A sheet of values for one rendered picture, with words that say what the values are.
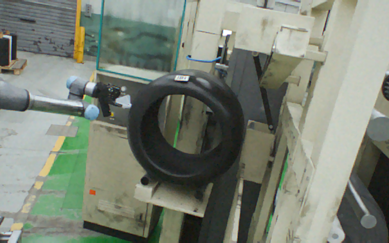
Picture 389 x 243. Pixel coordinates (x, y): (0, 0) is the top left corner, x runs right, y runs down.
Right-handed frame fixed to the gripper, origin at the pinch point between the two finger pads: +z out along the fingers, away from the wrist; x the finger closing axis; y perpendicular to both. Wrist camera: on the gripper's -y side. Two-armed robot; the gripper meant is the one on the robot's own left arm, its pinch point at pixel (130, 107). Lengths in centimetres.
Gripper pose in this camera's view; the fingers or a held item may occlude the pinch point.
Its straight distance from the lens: 171.3
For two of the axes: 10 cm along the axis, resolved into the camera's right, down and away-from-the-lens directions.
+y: 2.9, -9.1, -3.0
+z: 9.4, 3.3, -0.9
